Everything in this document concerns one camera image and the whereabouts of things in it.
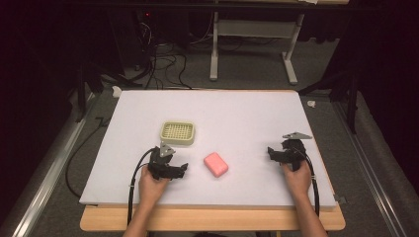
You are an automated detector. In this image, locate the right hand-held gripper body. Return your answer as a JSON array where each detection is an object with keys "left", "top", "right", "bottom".
[{"left": 279, "top": 131, "right": 313, "bottom": 172}]

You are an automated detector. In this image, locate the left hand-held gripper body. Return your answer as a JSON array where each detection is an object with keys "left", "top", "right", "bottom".
[{"left": 147, "top": 141, "right": 177, "bottom": 181}]

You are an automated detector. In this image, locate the person's left hand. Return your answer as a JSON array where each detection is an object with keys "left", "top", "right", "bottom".
[{"left": 137, "top": 163, "right": 171, "bottom": 207}]

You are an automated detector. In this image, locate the person's right hand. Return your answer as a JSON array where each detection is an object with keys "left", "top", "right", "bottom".
[{"left": 281, "top": 160, "right": 312, "bottom": 202}]

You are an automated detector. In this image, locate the cream slotted soap dish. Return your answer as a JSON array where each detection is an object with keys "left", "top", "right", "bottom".
[{"left": 159, "top": 120, "right": 197, "bottom": 147}]

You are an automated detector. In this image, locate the wooden table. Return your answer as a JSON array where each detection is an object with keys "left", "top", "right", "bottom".
[{"left": 79, "top": 202, "right": 347, "bottom": 232}]

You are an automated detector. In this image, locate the white foam board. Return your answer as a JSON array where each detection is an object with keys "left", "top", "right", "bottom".
[{"left": 79, "top": 89, "right": 337, "bottom": 210}]

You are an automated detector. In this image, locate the black stand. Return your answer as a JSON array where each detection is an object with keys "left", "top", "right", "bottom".
[
  {"left": 297, "top": 69, "right": 361, "bottom": 135},
  {"left": 74, "top": 60, "right": 142, "bottom": 123}
]

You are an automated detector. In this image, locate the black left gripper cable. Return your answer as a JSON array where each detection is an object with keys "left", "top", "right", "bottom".
[{"left": 126, "top": 147, "right": 156, "bottom": 227}]

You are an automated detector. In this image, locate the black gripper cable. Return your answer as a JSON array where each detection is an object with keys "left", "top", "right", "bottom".
[
  {"left": 126, "top": 147, "right": 156, "bottom": 227},
  {"left": 299, "top": 149, "right": 321, "bottom": 218}
]

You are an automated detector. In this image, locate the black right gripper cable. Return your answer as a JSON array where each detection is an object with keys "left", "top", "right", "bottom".
[{"left": 299, "top": 149, "right": 321, "bottom": 218}]

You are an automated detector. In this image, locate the metal floor rail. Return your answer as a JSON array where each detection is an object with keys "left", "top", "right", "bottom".
[
  {"left": 331, "top": 100, "right": 410, "bottom": 237},
  {"left": 9, "top": 94, "right": 97, "bottom": 237}
]

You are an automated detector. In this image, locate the black floor cable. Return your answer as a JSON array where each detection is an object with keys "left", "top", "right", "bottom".
[{"left": 64, "top": 116, "right": 112, "bottom": 199}]

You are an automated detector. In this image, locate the tangle of black floor cables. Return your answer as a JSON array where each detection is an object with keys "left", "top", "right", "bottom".
[{"left": 132, "top": 19, "right": 194, "bottom": 91}]

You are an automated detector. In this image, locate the white metal desk frame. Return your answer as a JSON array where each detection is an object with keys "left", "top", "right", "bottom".
[{"left": 209, "top": 11, "right": 306, "bottom": 86}]

